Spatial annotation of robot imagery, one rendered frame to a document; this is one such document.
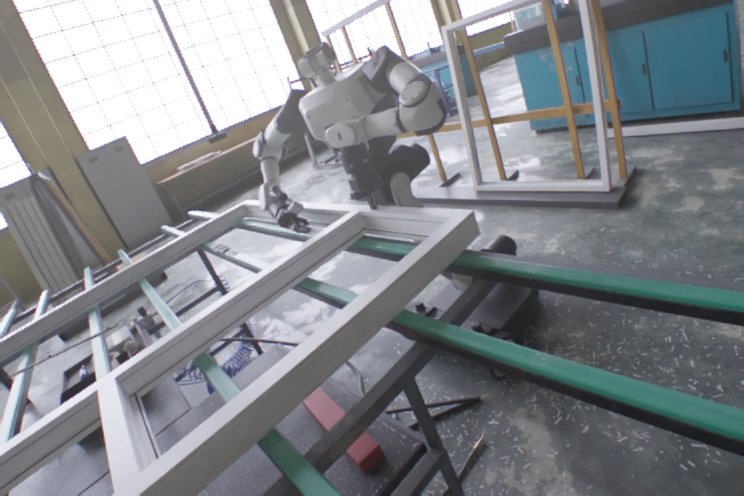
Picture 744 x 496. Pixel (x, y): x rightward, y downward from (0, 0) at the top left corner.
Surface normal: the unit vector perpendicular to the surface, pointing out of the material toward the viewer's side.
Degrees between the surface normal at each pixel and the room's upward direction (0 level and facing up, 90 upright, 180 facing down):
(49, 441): 90
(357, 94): 88
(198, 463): 90
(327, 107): 98
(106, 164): 90
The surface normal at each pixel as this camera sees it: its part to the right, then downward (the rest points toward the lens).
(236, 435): 0.65, 0.04
